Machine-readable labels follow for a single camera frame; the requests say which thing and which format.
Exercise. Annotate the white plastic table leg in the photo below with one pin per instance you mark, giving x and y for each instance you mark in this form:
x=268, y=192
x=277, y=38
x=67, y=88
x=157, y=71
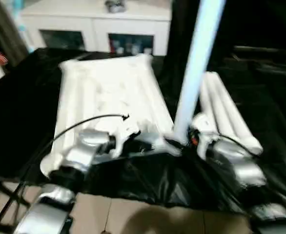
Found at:
x=196, y=63
x=220, y=105
x=205, y=95
x=236, y=117

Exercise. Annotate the white plastic table top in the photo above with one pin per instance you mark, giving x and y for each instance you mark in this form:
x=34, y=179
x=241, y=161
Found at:
x=109, y=87

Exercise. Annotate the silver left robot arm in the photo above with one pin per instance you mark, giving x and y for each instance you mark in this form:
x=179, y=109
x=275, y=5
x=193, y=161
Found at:
x=70, y=165

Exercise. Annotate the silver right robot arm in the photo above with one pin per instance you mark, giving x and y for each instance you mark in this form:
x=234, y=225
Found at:
x=240, y=165

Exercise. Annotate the black plastic mat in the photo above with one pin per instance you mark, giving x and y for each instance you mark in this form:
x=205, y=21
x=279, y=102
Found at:
x=21, y=107

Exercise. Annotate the white glass-door cabinet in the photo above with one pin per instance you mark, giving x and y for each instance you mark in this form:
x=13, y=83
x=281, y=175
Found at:
x=94, y=22

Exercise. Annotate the black flat screen television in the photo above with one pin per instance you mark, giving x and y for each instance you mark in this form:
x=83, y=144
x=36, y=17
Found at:
x=265, y=24

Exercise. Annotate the small grey cabinet ornament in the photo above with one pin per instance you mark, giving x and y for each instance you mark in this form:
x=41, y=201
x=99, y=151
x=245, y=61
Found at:
x=115, y=5

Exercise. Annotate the grey curtain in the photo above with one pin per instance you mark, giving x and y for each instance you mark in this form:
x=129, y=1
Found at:
x=6, y=24

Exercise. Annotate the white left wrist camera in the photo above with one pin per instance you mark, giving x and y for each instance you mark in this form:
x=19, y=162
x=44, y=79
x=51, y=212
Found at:
x=123, y=139

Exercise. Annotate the black folding table frame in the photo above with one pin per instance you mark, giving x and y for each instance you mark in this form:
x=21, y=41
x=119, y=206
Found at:
x=4, y=204

